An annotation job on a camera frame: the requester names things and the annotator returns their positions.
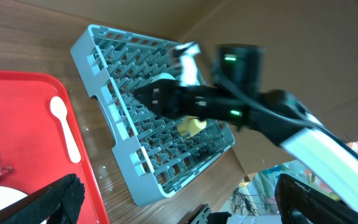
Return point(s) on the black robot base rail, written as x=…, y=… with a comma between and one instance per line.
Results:
x=204, y=215

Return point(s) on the yellow cup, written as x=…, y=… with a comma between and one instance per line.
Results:
x=191, y=125

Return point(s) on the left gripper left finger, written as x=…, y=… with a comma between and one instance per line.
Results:
x=57, y=202

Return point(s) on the grey dishwasher rack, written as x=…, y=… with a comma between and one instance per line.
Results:
x=155, y=159

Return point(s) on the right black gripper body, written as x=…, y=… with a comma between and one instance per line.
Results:
x=167, y=98

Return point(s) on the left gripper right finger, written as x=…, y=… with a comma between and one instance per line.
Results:
x=300, y=203

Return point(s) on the white plastic spoon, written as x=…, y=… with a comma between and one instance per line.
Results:
x=59, y=110

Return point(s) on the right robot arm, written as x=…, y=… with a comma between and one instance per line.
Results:
x=235, y=98

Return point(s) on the red serving tray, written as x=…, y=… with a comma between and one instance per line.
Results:
x=32, y=142

